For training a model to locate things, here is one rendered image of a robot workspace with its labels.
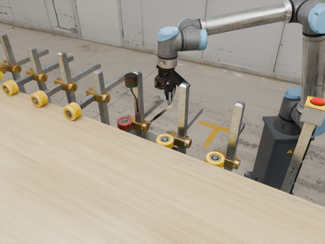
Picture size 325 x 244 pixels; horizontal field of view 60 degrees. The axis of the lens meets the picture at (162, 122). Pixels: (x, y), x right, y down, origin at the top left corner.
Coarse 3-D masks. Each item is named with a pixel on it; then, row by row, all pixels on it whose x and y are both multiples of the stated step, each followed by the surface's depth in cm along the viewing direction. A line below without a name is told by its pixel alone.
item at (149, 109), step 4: (152, 104) 165; (156, 104) 166; (160, 104) 170; (148, 108) 161; (152, 108) 163; (144, 112) 158; (148, 112) 161; (144, 116) 158; (132, 128) 150; (128, 132) 147
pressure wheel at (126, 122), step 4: (124, 116) 147; (120, 120) 145; (124, 120) 143; (128, 120) 145; (132, 120) 144; (120, 124) 141; (124, 124) 141; (128, 124) 141; (132, 124) 144; (120, 128) 143; (124, 128) 142; (128, 128) 143
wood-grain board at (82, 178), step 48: (0, 96) 166; (0, 144) 130; (48, 144) 130; (96, 144) 130; (144, 144) 130; (0, 192) 107; (48, 192) 107; (96, 192) 107; (144, 192) 107; (192, 192) 107; (240, 192) 107; (0, 240) 91; (48, 240) 91; (96, 240) 91; (144, 240) 91; (192, 240) 91; (240, 240) 91; (288, 240) 91
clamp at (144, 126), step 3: (129, 114) 155; (132, 117) 153; (135, 123) 149; (138, 123) 148; (141, 123) 148; (144, 123) 148; (147, 123) 148; (135, 126) 150; (138, 126) 149; (141, 126) 148; (144, 126) 147; (147, 126) 149; (135, 129) 151; (138, 129) 150; (141, 129) 148; (144, 129) 147; (147, 129) 150
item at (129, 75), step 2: (126, 74) 131; (128, 74) 131; (130, 74) 131; (132, 74) 131; (134, 74) 131; (126, 76) 129; (128, 76) 129; (130, 76) 129; (132, 76) 129; (134, 76) 129; (126, 82) 130; (134, 82) 129; (130, 88) 132; (136, 88) 136; (132, 92) 135; (134, 96) 137; (136, 100) 139; (136, 102) 140; (136, 104) 141; (136, 106) 142; (138, 110) 143
